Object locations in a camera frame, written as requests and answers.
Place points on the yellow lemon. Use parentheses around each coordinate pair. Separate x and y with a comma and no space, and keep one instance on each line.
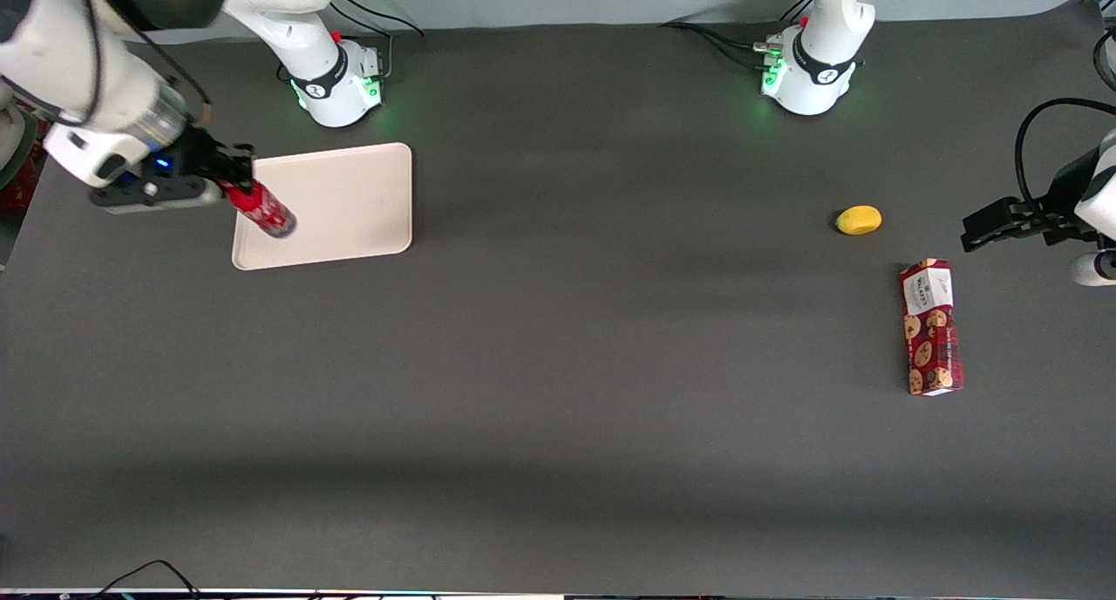
(859,220)

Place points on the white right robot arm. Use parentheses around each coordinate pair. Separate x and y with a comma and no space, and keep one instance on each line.
(78,59)

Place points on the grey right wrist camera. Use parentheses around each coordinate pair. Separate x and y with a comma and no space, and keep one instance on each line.
(157,194)

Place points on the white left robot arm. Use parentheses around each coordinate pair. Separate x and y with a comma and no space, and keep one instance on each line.
(828,24)

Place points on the red cookie box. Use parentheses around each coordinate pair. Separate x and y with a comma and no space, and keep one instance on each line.
(931,330)

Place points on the red coke bottle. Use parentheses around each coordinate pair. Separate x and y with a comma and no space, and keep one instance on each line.
(266,210)

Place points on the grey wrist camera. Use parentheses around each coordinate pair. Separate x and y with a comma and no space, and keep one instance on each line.
(1095,269)
(157,194)

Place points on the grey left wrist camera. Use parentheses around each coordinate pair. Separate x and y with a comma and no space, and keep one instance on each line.
(1095,269)

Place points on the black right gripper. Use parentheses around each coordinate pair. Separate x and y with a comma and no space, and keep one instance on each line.
(199,158)

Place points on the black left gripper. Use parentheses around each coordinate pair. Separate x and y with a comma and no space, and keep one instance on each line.
(1053,198)

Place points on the beige plastic tray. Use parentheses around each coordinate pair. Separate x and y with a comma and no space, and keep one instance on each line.
(349,207)

